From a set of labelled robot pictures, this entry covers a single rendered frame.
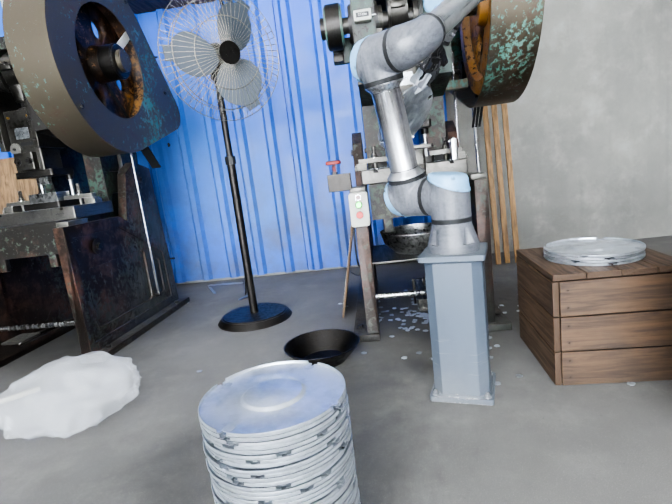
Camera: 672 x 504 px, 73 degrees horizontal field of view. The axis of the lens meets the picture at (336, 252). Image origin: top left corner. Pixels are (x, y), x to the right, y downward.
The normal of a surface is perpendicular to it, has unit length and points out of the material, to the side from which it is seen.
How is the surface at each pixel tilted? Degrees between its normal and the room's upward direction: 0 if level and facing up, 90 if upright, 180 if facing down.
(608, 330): 90
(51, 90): 115
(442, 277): 90
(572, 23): 90
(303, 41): 90
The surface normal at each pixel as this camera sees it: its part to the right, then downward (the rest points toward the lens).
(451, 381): -0.34, 0.21
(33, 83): -0.07, 0.51
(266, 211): -0.08, 0.19
